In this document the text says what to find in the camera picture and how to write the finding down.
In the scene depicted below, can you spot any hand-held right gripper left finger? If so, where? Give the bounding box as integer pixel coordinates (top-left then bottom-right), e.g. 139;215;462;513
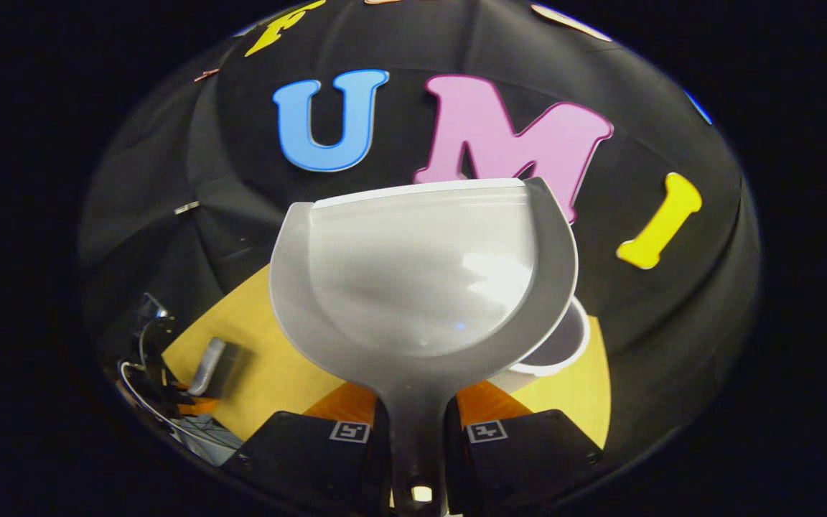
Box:
223;381;393;517

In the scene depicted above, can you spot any white ribbed garbage bin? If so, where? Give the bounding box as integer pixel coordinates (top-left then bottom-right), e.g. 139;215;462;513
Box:
489;296;592;394

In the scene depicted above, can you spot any black backdrop cloth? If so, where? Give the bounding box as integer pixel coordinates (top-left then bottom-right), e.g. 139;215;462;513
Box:
76;0;762;467

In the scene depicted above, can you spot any thin white cable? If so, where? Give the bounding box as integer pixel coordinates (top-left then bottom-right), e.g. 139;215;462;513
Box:
118;358;243;447

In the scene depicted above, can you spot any small grey broom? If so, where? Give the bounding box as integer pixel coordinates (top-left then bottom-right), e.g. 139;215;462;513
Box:
187;337;243;399

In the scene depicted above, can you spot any grey dustpan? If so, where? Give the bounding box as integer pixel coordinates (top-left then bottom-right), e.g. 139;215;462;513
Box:
268;177;579;517

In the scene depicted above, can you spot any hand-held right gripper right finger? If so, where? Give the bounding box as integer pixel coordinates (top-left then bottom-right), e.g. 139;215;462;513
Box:
446;379;604;517

